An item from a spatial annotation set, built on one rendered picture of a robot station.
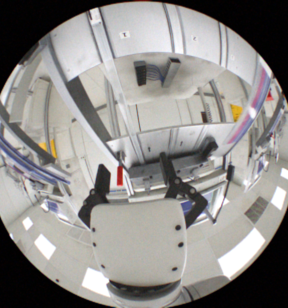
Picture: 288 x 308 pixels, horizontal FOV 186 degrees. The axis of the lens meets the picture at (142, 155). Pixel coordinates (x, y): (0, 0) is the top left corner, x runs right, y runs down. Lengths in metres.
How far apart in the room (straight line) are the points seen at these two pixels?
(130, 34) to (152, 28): 0.03
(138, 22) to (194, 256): 2.26
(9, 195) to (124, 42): 7.59
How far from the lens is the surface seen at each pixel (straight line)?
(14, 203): 7.63
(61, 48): 0.21
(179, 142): 0.30
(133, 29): 0.18
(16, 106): 0.42
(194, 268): 2.07
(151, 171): 0.34
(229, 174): 0.29
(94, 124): 0.22
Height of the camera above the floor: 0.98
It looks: 11 degrees up
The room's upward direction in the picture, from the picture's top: 168 degrees clockwise
